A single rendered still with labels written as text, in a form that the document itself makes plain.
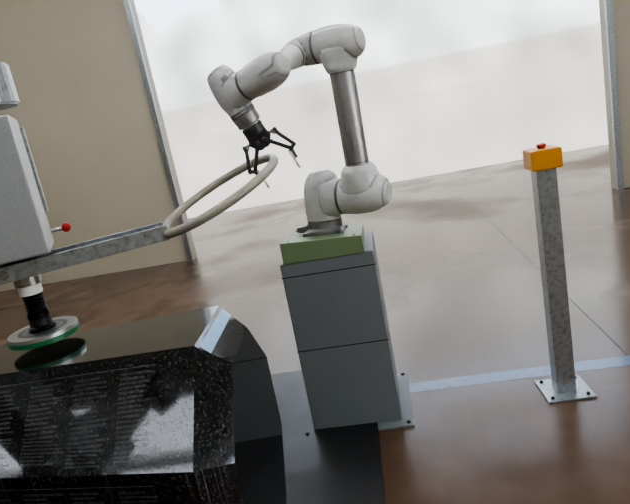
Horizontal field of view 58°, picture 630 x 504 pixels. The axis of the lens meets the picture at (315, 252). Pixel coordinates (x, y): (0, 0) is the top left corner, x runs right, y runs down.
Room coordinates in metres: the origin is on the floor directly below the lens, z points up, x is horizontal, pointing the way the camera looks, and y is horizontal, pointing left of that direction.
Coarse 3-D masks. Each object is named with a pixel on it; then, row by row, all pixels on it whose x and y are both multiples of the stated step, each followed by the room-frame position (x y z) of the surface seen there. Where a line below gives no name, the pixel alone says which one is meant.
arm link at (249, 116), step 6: (246, 108) 1.95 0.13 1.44; (252, 108) 1.97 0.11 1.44; (240, 114) 1.95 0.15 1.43; (246, 114) 1.95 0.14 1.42; (252, 114) 1.96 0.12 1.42; (258, 114) 1.98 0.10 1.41; (234, 120) 1.97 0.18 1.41; (240, 120) 1.95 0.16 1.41; (246, 120) 1.95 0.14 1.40; (252, 120) 1.96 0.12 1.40; (240, 126) 1.96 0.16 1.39; (246, 126) 1.96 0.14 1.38
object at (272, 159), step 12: (264, 156) 2.08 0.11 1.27; (276, 156) 1.98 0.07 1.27; (240, 168) 2.19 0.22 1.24; (264, 168) 1.86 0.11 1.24; (216, 180) 2.21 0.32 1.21; (228, 180) 2.21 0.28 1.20; (252, 180) 1.81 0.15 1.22; (204, 192) 2.19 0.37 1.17; (240, 192) 1.77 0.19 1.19; (192, 204) 2.17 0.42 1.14; (228, 204) 1.76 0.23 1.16; (168, 216) 2.07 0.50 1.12; (204, 216) 1.75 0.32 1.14; (168, 228) 2.00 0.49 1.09; (180, 228) 1.79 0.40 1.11; (192, 228) 1.77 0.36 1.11
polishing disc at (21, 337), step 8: (56, 320) 1.84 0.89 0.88; (64, 320) 1.82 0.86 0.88; (72, 320) 1.80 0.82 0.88; (24, 328) 1.81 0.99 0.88; (56, 328) 1.74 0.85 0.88; (64, 328) 1.72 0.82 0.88; (16, 336) 1.74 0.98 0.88; (24, 336) 1.72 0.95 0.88; (32, 336) 1.70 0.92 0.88; (40, 336) 1.69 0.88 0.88; (48, 336) 1.68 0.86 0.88; (16, 344) 1.68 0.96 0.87; (24, 344) 1.67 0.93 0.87
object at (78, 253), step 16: (160, 224) 1.97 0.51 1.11; (96, 240) 1.90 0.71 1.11; (112, 240) 1.81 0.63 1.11; (128, 240) 1.83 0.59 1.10; (144, 240) 1.84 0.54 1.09; (160, 240) 1.86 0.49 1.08; (48, 256) 1.74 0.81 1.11; (64, 256) 1.76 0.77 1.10; (80, 256) 1.77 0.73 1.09; (96, 256) 1.79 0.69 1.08; (0, 272) 1.70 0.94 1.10; (16, 272) 1.71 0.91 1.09; (32, 272) 1.73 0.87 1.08
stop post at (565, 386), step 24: (528, 168) 2.27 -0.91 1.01; (552, 168) 2.22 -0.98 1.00; (552, 192) 2.23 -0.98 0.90; (552, 216) 2.23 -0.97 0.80; (552, 240) 2.23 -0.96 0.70; (552, 264) 2.23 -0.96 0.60; (552, 288) 2.23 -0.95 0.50; (552, 312) 2.24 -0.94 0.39; (552, 336) 2.24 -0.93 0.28; (552, 360) 2.27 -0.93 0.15; (552, 384) 2.31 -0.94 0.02; (576, 384) 2.28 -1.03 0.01
